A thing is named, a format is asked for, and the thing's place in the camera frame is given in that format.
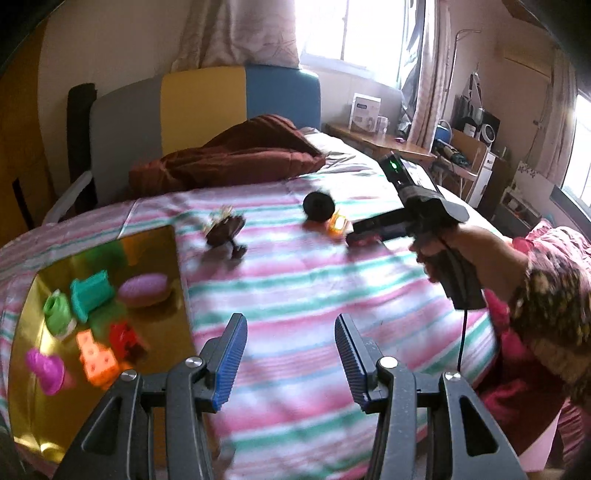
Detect purple oval toy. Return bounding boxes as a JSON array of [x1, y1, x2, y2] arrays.
[[117, 273, 169, 308]]

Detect teal plastic toy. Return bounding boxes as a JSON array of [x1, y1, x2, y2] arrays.
[[69, 271, 115, 324]]

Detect grey bed rail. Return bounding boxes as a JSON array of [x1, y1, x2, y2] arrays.
[[44, 171, 95, 224]]

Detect yellow wooden wardrobe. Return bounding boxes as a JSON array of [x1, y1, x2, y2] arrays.
[[0, 23, 61, 245]]

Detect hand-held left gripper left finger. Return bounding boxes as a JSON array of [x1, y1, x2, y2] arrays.
[[53, 313, 249, 480]]

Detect beige patterned curtain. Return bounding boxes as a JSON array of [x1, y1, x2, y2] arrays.
[[173, 0, 303, 72]]

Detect gold tray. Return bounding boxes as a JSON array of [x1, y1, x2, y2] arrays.
[[7, 225, 197, 464]]

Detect pink floral curtain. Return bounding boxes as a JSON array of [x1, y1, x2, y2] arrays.
[[399, 0, 455, 148]]

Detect dark brown toy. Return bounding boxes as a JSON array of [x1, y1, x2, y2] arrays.
[[205, 208, 246, 246]]

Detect brown quilt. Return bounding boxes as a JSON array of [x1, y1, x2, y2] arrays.
[[128, 114, 328, 191]]

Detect bright window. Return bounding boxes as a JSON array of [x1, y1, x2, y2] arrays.
[[295, 0, 416, 70]]

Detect person's right hand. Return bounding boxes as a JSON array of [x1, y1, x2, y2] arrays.
[[409, 226, 529, 301]]

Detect black round toy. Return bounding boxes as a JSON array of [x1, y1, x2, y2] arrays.
[[303, 191, 335, 229]]

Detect green plastic toy cup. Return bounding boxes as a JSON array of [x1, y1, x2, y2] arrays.
[[42, 291, 78, 340]]

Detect orange translucent toy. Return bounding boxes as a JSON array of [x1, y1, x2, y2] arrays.
[[327, 210, 349, 237]]

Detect wooden desk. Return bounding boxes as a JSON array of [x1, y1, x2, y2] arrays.
[[323, 122, 437, 162]]

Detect magenta plastic toy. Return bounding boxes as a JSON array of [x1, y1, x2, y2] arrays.
[[25, 348, 75, 395]]

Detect orange dotted toy block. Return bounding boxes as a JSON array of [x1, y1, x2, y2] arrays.
[[76, 330, 120, 387]]

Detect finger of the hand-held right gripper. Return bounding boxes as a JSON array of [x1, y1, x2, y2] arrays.
[[353, 209, 410, 241]]

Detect white box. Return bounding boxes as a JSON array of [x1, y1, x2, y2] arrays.
[[348, 93, 382, 132]]

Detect side window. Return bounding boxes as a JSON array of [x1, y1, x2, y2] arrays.
[[558, 88, 591, 204]]

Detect small desk fan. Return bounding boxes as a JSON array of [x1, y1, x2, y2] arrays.
[[480, 115, 500, 146]]

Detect multicolour padded headboard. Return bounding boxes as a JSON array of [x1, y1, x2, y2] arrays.
[[90, 65, 321, 204]]

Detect red plastic toy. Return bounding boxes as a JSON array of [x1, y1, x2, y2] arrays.
[[108, 322, 148, 363]]

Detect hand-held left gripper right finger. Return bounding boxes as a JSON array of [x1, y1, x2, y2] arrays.
[[335, 314, 529, 480]]

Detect black cable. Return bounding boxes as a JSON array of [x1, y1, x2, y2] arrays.
[[457, 307, 469, 372]]

